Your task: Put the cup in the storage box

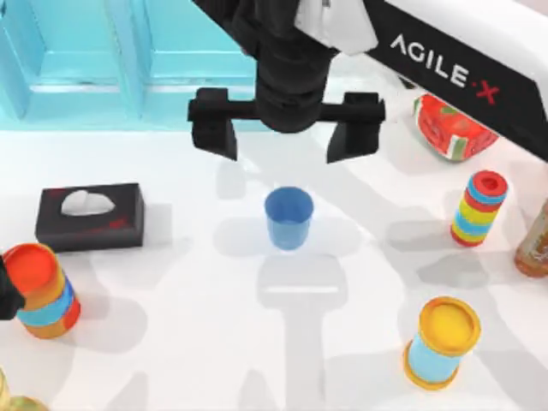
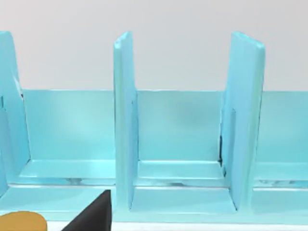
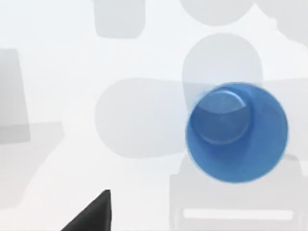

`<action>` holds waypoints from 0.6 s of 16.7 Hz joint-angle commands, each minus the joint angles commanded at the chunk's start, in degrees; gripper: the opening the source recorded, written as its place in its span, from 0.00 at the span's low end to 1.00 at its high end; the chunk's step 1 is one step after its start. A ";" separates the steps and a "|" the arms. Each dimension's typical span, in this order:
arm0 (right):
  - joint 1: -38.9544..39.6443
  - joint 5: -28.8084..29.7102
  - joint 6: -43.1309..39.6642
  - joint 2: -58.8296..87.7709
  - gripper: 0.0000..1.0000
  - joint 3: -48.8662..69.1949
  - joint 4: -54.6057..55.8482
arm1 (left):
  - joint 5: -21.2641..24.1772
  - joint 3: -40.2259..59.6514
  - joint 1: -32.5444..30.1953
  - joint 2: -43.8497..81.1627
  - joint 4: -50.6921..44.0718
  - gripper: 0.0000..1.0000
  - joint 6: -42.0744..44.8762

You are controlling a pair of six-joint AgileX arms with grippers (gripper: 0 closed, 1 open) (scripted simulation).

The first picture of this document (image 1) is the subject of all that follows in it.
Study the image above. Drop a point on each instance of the red and green packet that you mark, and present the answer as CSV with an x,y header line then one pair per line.
x,y
445,128

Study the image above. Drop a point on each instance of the blue cup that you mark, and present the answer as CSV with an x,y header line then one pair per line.
x,y
287,222

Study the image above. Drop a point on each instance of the stack of coloured rings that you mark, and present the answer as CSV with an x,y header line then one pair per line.
x,y
477,214

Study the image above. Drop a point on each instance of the white tissue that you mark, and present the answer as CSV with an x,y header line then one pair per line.
x,y
87,204

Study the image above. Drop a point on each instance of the light blue rack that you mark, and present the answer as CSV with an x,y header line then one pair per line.
x,y
85,51

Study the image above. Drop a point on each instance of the black tissue box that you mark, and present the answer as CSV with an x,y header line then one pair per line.
x,y
85,233

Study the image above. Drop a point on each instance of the amber bottle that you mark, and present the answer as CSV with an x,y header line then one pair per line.
x,y
535,252

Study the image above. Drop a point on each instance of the yellow and blue can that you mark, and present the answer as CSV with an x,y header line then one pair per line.
x,y
441,347

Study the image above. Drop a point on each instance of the orange and blue striped can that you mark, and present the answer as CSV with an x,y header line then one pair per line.
x,y
47,295

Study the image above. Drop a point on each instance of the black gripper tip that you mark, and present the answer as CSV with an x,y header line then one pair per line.
x,y
7,291

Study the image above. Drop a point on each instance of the yellow green bottle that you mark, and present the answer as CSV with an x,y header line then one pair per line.
x,y
21,404

